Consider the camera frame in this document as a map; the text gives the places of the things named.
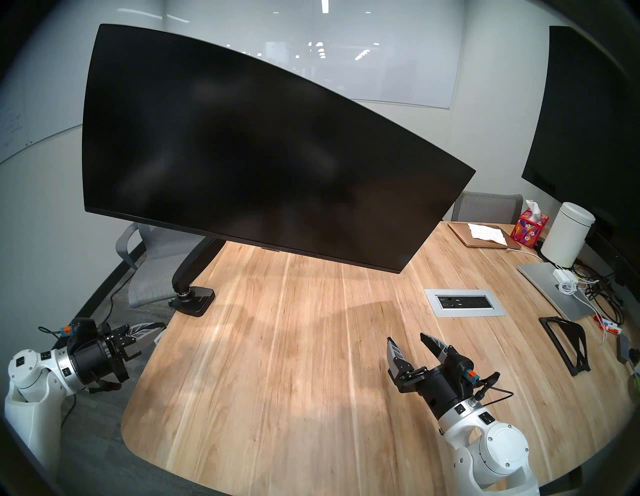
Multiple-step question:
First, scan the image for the white charger cable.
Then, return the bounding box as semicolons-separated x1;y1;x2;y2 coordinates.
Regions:
557;280;611;346

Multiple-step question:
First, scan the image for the gray mesh office chair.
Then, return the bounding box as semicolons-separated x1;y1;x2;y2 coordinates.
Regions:
442;191;524;225
116;222;207;309

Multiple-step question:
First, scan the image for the glass whiteboard with scribbles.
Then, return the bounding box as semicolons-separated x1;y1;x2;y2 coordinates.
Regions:
0;0;166;166

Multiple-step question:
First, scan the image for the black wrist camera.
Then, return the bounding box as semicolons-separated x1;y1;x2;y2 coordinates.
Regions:
59;317;99;346
446;346;482;388

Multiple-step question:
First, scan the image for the black curved computer monitor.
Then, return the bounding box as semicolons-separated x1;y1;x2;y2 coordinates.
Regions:
82;23;476;274

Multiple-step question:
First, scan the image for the large black wall television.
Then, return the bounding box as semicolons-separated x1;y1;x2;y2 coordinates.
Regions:
521;25;640;236

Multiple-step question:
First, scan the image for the colourful floral tissue box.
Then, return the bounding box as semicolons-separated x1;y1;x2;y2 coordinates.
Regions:
510;200;549;249

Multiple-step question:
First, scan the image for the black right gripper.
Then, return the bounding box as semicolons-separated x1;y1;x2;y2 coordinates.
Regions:
386;331;473;420

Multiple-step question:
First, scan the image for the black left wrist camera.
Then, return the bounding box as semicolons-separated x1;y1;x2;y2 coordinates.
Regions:
59;317;99;346

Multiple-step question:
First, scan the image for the thin white cable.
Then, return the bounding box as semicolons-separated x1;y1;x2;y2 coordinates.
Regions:
506;246;547;262

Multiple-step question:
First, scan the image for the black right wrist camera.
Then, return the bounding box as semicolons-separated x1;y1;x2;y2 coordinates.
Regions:
446;346;482;388

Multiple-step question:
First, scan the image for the silver closed laptop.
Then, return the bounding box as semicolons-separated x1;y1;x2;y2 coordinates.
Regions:
516;263;608;322

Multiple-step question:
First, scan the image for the black folding laptop stand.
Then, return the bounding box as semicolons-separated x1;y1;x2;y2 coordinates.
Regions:
538;316;592;377

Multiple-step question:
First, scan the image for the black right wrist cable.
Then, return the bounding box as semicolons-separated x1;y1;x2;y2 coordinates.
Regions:
472;371;515;401

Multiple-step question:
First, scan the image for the white cylindrical canister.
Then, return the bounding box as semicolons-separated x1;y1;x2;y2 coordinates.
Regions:
540;202;596;268

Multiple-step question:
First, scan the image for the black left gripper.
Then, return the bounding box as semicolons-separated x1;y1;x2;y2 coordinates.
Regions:
67;322;167;390

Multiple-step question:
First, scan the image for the brown leather desk mat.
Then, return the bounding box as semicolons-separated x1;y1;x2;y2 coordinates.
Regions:
447;222;522;249

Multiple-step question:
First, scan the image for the white paper napkin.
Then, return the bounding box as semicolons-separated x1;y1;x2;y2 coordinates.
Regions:
468;223;509;246

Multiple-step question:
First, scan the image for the silver table power outlet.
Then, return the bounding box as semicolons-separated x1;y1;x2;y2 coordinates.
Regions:
424;288;507;318

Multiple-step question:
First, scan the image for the black cable bundle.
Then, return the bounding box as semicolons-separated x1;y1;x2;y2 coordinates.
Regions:
575;260;626;326

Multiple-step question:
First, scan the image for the large clean glass whiteboard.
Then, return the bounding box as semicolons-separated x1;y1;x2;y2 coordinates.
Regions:
165;0;463;110

